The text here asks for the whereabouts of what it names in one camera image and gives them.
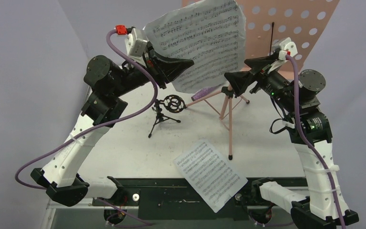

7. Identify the pink music stand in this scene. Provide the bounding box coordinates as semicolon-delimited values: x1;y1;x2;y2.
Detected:
182;0;341;161

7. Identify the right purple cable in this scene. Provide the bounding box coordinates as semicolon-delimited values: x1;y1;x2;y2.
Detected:
284;53;348;229

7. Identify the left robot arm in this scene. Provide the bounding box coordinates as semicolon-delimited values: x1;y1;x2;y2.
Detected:
31;44;194;207

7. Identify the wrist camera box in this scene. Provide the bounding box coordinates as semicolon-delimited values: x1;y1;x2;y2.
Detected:
115;25;148;65
267;37;298;73

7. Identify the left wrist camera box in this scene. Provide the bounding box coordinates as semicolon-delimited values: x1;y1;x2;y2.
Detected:
115;25;148;65

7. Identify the black mini tripod mic stand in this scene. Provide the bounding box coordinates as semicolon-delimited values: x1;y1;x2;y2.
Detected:
148;94;187;139

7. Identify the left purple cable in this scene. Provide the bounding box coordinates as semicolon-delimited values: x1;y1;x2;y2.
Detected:
15;29;159;228

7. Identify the purple glitter microphone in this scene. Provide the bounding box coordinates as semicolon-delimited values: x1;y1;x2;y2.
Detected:
191;86;221;102

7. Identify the purple cable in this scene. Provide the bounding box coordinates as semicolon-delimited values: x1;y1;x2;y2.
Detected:
284;53;348;229
15;29;159;228

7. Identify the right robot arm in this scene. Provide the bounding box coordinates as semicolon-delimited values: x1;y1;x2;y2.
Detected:
224;54;359;229

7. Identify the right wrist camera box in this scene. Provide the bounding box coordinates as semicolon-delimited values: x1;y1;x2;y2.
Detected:
267;37;298;73

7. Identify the sheet music page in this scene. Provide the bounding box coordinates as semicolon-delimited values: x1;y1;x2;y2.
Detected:
144;0;246;93
173;139;248;213

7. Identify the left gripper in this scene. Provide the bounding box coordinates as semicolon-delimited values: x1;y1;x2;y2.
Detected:
111;41;194;97

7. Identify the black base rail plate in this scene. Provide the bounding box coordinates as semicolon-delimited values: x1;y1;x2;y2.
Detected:
60;177;285;221

